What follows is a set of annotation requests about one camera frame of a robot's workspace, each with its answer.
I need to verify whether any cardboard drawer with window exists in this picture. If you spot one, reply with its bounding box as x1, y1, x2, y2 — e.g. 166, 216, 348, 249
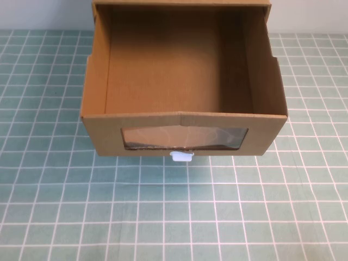
80, 3, 288, 158

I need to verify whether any brown cardboard shoe box shell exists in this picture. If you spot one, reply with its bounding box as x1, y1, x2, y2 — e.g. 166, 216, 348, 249
91, 0, 273, 23

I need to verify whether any green white grid tablecloth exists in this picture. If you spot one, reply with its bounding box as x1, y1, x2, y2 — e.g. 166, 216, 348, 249
0, 29, 348, 261

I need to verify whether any white plastic drawer handle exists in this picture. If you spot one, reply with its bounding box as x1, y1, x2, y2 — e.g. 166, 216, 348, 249
170, 151, 195, 164

